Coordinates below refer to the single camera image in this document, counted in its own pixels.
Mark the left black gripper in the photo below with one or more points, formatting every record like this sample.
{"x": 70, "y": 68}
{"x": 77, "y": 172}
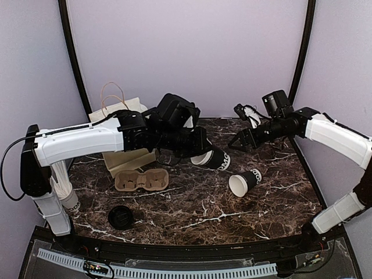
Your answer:
{"x": 202, "y": 145}

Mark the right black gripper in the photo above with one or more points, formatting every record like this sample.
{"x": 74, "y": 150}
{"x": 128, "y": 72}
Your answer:
{"x": 243, "y": 138}

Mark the black paper coffee cup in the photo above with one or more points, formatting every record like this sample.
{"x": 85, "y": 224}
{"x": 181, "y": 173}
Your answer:
{"x": 215, "y": 159}

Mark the cream paper bag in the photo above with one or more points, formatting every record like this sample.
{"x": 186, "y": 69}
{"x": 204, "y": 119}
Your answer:
{"x": 118, "y": 161}

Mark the brown cardboard cup carrier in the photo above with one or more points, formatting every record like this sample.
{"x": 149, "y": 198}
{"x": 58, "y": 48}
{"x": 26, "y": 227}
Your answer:
{"x": 150, "y": 180}

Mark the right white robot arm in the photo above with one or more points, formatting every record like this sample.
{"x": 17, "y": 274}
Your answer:
{"x": 319, "y": 127}

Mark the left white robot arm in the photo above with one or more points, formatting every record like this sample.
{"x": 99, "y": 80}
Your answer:
{"x": 120, "y": 131}

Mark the black plastic cup lid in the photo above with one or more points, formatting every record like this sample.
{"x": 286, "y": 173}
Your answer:
{"x": 120, "y": 217}

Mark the white cup with straws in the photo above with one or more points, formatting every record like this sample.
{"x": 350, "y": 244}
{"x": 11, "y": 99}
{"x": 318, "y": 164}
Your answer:
{"x": 63, "y": 187}

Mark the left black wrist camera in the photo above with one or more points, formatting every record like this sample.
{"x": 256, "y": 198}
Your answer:
{"x": 178, "y": 112}

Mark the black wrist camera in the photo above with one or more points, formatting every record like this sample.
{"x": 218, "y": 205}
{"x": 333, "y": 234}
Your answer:
{"x": 277, "y": 104}
{"x": 178, "y": 112}

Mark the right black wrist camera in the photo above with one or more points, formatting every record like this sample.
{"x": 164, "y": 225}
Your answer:
{"x": 277, "y": 104}

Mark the right black frame post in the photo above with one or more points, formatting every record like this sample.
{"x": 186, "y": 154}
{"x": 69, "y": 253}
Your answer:
{"x": 306, "y": 35}

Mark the black frame post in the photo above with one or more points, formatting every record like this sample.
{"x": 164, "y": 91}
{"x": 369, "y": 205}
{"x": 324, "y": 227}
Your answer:
{"x": 69, "y": 41}
{"x": 306, "y": 35}

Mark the white slotted cable duct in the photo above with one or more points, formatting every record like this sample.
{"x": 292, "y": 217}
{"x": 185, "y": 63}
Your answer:
{"x": 116, "y": 271}

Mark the left black frame post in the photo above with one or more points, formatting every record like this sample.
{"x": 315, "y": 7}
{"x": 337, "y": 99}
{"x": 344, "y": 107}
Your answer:
{"x": 69, "y": 41}

